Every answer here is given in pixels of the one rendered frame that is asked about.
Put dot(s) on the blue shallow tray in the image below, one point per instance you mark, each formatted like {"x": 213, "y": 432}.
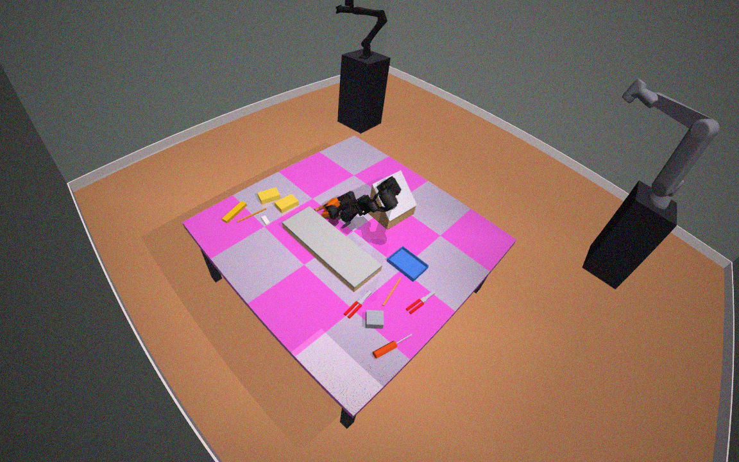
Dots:
{"x": 407, "y": 263}

